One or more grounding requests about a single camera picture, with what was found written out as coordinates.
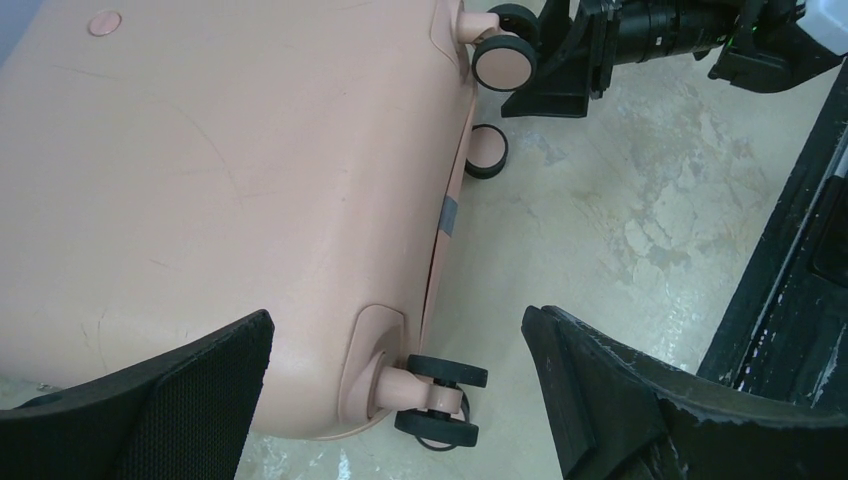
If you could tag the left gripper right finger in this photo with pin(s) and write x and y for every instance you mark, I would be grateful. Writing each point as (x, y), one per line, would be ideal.
(617, 413)

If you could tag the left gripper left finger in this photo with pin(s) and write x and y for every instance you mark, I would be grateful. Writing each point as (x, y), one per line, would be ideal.
(184, 414)

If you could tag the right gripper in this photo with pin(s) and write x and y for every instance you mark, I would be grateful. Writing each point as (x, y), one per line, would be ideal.
(577, 52)

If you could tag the pink suitcase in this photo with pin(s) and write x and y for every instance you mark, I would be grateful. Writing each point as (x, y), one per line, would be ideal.
(170, 166)

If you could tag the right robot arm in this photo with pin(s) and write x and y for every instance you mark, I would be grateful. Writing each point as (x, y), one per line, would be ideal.
(765, 46)

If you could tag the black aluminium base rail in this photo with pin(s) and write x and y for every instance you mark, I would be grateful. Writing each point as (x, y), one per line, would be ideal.
(784, 333)

